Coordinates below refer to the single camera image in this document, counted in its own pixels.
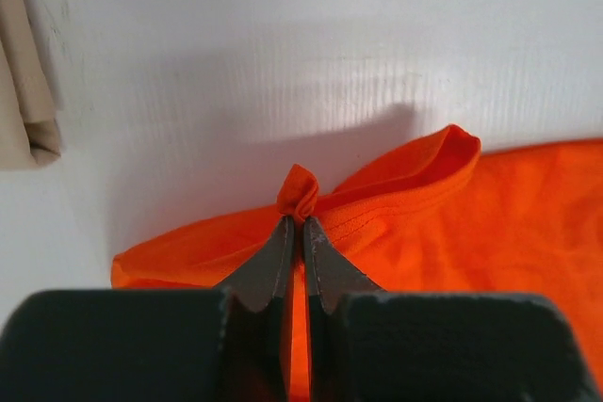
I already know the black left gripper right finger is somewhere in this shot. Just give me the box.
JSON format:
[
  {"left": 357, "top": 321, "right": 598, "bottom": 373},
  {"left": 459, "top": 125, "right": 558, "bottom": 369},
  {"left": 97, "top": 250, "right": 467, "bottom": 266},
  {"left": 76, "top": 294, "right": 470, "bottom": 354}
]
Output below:
[{"left": 303, "top": 217, "right": 602, "bottom": 401}]

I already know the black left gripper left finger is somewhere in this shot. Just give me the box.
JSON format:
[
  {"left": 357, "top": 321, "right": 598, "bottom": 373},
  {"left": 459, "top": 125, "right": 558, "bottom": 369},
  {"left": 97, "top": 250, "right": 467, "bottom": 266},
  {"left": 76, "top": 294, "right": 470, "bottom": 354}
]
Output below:
[{"left": 1, "top": 217, "right": 295, "bottom": 401}]

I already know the orange t shirt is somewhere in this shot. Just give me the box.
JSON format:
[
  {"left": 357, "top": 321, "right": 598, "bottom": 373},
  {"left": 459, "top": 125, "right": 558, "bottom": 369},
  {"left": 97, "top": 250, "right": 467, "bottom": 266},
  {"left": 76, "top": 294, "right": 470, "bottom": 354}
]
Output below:
[{"left": 110, "top": 124, "right": 602, "bottom": 380}]

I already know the folded beige t shirt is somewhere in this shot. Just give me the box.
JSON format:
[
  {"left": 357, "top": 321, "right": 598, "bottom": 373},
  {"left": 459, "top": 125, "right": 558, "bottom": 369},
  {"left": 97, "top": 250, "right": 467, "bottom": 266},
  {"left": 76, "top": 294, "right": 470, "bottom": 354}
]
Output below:
[{"left": 1, "top": 0, "right": 60, "bottom": 170}]

